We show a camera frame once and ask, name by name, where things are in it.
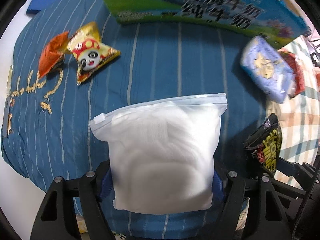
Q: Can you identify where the blue striped bed cover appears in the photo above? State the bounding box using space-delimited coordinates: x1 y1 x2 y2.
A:
0 0 268 240

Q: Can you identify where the open cardboard milk box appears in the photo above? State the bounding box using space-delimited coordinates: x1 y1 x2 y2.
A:
103 0 309 48

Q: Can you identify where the plaid checked bed cover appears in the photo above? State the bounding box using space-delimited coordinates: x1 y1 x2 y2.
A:
265 36 320 189

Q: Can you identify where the white zip bag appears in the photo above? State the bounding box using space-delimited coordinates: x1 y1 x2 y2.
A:
89 93 227 215

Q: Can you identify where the yellow panda snack packet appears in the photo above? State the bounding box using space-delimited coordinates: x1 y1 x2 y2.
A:
66 22 121 85

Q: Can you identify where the black shoe shine wipes pack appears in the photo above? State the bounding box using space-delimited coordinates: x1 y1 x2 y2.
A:
244 113 283 177

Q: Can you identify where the light blue tissue pack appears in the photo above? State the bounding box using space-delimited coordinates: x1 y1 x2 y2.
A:
240 36 295 103

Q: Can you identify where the orange snack packet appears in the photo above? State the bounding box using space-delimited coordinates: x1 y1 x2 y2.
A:
38 31 69 79

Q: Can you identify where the red snack packet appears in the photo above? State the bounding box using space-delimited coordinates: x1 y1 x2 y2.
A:
278 48 305 98

